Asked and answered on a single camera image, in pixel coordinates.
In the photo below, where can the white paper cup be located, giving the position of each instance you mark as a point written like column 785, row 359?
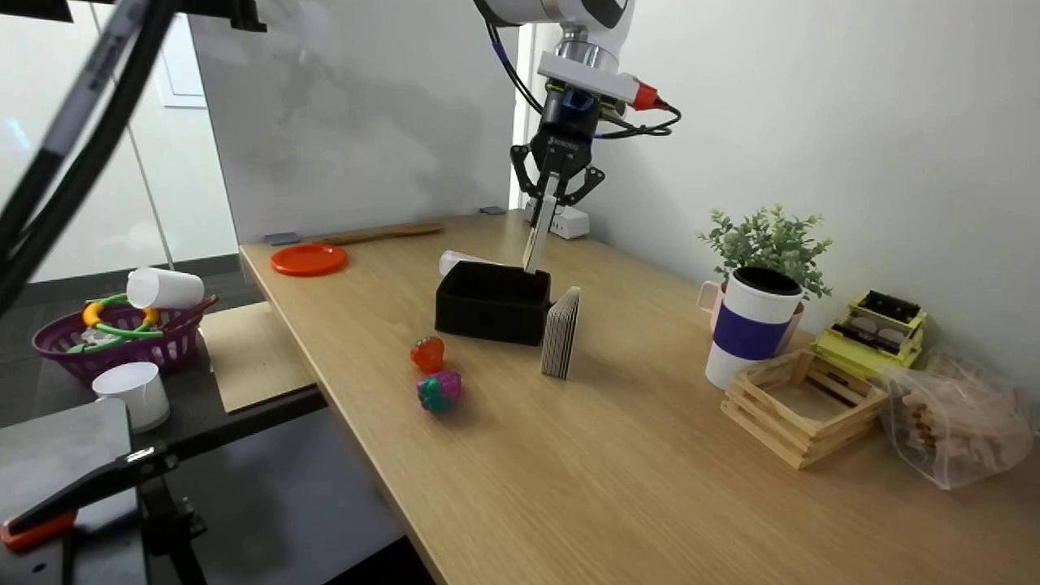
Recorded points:
column 164, row 288
column 133, row 390

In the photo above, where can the clear container of wooden pieces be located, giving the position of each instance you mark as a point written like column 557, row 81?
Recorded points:
column 959, row 423

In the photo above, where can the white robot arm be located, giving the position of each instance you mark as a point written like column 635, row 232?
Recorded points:
column 587, row 18

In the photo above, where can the long wooden stick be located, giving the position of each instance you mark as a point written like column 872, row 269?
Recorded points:
column 378, row 232

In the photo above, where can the purple basket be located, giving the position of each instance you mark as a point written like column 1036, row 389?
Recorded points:
column 108, row 352

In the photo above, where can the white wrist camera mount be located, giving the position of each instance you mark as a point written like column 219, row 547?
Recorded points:
column 590, row 78

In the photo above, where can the white book with orange oval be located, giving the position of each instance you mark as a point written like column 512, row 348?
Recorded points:
column 560, row 328

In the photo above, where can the black tripod stand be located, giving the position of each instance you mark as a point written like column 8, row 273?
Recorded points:
column 167, row 530

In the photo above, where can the white power strip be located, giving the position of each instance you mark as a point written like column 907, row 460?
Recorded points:
column 570, row 221

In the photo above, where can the black overhead mount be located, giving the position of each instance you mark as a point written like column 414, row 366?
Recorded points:
column 233, row 15

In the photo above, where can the white cup with purple band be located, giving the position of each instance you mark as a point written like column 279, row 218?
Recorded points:
column 752, row 326

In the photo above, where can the small toy pepper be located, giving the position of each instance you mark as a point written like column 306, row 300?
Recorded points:
column 431, row 352

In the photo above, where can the wooden slat tray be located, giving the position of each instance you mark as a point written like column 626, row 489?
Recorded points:
column 759, row 418

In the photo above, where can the orange disc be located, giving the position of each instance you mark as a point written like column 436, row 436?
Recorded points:
column 310, row 260

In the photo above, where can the purple toy grape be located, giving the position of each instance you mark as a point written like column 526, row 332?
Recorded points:
column 441, row 390

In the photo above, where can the black box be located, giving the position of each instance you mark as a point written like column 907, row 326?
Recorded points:
column 490, row 309

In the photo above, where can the green plant in pink pot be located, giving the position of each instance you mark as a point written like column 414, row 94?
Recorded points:
column 770, row 246

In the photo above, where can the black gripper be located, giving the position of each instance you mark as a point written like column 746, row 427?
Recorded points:
column 570, row 136

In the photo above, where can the dark side table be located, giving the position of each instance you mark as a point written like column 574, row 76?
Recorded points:
column 189, row 375

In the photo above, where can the brown cardboard sheet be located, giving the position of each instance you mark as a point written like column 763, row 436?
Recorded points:
column 256, row 352

